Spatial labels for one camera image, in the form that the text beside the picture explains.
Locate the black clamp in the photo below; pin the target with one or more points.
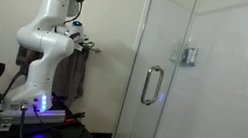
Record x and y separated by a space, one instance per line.
58 98

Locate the grey-brown towel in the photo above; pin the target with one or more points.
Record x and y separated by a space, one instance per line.
73 70

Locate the metal towel rail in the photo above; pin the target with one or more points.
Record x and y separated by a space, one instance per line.
96 50

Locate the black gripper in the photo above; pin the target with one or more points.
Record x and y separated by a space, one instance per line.
87 46

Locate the brown towel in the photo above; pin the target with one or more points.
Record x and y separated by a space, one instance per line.
23 55

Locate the fixed glass shower panel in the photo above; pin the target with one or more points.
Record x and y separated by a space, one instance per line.
227 96

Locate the shower shelf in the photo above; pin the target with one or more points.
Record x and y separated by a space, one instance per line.
182 63

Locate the white tube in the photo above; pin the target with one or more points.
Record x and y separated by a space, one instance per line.
192 55

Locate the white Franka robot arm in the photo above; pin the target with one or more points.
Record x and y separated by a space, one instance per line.
47 42

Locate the glass shower door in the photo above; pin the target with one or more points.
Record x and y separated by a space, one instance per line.
142 122

